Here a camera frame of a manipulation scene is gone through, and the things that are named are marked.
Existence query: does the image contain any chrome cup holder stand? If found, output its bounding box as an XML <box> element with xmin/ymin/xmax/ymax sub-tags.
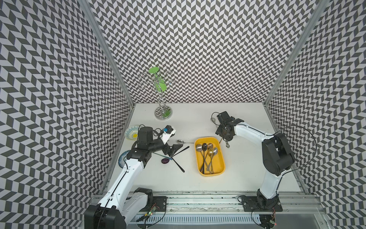
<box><xmin>138</xmin><ymin>70</ymin><xmax>173</xmax><ymax>120</ymax></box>

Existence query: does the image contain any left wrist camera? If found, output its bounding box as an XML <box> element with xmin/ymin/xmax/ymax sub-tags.
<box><xmin>161</xmin><ymin>125</ymin><xmax>176</xmax><ymax>145</ymax></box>

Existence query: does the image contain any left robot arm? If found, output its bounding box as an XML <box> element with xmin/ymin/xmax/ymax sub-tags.
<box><xmin>84</xmin><ymin>125</ymin><xmax>182</xmax><ymax>229</ymax></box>

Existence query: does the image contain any aluminium corner post right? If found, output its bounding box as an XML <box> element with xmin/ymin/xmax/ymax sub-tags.
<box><xmin>264</xmin><ymin>1</ymin><xmax>330</xmax><ymax>107</ymax></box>

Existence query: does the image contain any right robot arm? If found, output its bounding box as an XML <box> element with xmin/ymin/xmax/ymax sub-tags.
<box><xmin>216</xmin><ymin>111</ymin><xmax>295</xmax><ymax>212</ymax></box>

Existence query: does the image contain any aluminium corner post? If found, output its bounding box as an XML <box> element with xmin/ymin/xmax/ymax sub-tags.
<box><xmin>78</xmin><ymin>0</ymin><xmax>134</xmax><ymax>106</ymax></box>
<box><xmin>264</xmin><ymin>1</ymin><xmax>330</xmax><ymax>107</ymax></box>

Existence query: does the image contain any silver spoon with flared handle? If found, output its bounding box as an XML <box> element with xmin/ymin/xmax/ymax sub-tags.
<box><xmin>176</xmin><ymin>139</ymin><xmax>193</xmax><ymax>144</ymax></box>

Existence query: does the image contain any purple spoon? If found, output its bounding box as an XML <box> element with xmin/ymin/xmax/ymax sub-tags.
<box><xmin>167</xmin><ymin>157</ymin><xmax>185</xmax><ymax>173</ymax></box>

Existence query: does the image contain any green plastic cup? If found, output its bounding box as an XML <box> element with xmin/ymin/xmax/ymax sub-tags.
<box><xmin>148</xmin><ymin>67</ymin><xmax>167</xmax><ymax>93</ymax></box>

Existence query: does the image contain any aluminium front rail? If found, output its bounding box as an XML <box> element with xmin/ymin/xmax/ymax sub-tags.
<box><xmin>153</xmin><ymin>191</ymin><xmax>326</xmax><ymax>214</ymax></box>

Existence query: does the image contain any yellow plastic storage box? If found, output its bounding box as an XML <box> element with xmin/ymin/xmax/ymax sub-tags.
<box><xmin>194</xmin><ymin>137</ymin><xmax>226</xmax><ymax>177</ymax></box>

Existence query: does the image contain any silver teaspoon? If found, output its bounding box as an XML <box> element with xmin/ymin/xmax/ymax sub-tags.
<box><xmin>196</xmin><ymin>144</ymin><xmax>203</xmax><ymax>169</ymax></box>

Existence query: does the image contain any blue patterned plate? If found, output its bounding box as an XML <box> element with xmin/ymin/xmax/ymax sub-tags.
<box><xmin>118</xmin><ymin>150</ymin><xmax>130</xmax><ymax>168</ymax></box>

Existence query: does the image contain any teal handled iridescent spoon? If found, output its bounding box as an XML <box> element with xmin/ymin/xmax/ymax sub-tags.
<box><xmin>153</xmin><ymin>152</ymin><xmax>172</xmax><ymax>160</ymax></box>

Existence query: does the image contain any ornate gold spoon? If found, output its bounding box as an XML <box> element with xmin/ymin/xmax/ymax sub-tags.
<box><xmin>206</xmin><ymin>150</ymin><xmax>214</xmax><ymax>174</ymax></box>

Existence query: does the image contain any aluminium corner post left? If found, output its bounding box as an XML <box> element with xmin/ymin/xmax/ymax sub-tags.
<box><xmin>78</xmin><ymin>0</ymin><xmax>134</xmax><ymax>106</ymax></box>

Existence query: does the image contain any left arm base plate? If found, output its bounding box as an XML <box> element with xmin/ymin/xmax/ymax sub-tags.
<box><xmin>141</xmin><ymin>196</ymin><xmax>167</xmax><ymax>212</ymax></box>

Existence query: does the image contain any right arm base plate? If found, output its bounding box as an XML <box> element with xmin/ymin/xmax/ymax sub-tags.
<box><xmin>238</xmin><ymin>195</ymin><xmax>283</xmax><ymax>212</ymax></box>

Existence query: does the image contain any large silver spoon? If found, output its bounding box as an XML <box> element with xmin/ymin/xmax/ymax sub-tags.
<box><xmin>207</xmin><ymin>143</ymin><xmax>214</xmax><ymax>172</ymax></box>

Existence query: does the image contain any yellow blue patterned bowl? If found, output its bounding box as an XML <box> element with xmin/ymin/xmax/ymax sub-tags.
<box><xmin>124</xmin><ymin>125</ymin><xmax>139</xmax><ymax>141</ymax></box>

